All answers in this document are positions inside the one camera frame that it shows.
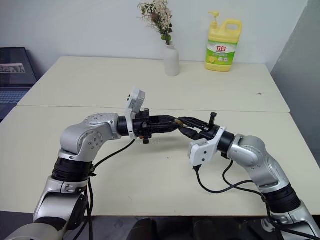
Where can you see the brass padlock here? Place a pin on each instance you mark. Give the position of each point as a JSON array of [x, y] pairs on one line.
[[178, 122]]

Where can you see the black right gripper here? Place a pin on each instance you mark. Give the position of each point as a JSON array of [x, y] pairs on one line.
[[210, 131]]

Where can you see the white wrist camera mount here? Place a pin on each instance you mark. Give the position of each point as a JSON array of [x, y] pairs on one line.
[[203, 150], [135, 98]]

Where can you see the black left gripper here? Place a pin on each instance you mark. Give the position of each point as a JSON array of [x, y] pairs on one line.
[[143, 125]]

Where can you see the dark open laptop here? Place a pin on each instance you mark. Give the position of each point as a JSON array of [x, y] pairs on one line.
[[15, 70]]

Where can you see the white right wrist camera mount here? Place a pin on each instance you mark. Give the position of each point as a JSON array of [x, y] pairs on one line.
[[203, 150]]

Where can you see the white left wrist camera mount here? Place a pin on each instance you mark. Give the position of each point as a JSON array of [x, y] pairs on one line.
[[135, 98]]

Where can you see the grey partition panel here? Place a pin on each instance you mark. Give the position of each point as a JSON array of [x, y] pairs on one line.
[[297, 95]]

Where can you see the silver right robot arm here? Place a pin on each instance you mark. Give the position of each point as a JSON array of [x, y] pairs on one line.
[[255, 155]]

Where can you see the yellow detergent pump bottle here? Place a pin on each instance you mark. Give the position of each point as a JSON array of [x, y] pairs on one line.
[[221, 47]]

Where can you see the white ceramic vase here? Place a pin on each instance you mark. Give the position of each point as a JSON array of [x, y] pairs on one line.
[[172, 61]]

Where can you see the dried flower bouquet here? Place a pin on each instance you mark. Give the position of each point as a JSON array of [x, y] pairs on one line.
[[156, 17]]

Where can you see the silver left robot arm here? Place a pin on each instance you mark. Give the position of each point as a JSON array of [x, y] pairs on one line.
[[75, 140]]

